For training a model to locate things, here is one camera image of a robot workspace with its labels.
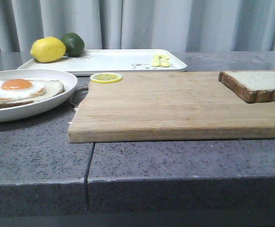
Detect white round plate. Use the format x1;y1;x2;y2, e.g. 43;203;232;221
0;69;77;122

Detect white rectangular tray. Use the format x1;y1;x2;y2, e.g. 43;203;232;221
19;49;187;76

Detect wooden cutting board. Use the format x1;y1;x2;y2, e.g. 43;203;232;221
68;71;275;143

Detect lemon slice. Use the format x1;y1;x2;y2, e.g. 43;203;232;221
90;72;122;84

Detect yellow corn kernel pieces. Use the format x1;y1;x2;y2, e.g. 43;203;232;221
151;54;171;67

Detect green lime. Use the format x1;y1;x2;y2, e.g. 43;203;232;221
61;33;85;57

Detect yellow lemon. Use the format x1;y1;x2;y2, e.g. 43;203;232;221
30;36;66;63

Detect grey curtain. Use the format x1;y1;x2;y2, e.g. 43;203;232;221
0;0;275;52

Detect metal cutting board handle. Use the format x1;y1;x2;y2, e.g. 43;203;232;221
69;86;88;110

